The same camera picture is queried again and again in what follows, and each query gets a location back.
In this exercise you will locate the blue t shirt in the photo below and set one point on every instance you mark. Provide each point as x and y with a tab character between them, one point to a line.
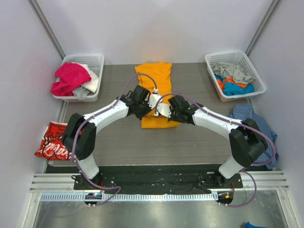
229	87

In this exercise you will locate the red white printed t shirt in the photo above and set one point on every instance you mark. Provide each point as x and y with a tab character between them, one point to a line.
51	147

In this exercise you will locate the white grey garment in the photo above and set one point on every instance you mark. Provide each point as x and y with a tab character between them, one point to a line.
89	87

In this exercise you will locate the white plastic basket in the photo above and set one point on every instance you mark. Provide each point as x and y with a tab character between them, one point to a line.
95	63
235	57

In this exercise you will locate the right white plastic basket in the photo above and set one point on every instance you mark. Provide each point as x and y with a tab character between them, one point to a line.
235	57

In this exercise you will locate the white slotted cable duct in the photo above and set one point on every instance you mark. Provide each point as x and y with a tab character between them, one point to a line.
90	196

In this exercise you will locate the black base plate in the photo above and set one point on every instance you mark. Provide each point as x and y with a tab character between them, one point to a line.
161	179

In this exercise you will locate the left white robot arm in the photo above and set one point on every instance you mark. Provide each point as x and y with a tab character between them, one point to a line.
80	134

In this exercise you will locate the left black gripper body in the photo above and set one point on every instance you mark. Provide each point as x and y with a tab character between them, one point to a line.
144	110

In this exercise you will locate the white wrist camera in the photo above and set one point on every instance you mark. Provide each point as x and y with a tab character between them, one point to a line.
163	109
154	98

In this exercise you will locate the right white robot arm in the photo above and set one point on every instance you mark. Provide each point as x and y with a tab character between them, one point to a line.
246	142

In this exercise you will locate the left white plastic basket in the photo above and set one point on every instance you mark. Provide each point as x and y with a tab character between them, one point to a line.
95	63

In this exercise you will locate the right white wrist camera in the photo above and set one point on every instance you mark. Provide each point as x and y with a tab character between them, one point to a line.
163	109

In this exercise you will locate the pink t shirt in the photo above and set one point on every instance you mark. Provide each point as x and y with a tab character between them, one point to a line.
71	76

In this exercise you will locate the blue checkered shirt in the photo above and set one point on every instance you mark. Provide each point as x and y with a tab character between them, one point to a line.
245	111

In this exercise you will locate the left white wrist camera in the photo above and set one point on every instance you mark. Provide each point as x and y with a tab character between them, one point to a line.
154	98

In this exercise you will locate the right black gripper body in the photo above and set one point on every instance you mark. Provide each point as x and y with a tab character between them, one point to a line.
175	116

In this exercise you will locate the grey t shirt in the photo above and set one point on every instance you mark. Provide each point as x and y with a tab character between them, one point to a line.
228	70

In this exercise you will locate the orange yellow t shirt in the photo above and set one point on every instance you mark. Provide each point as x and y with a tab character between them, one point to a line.
161	74

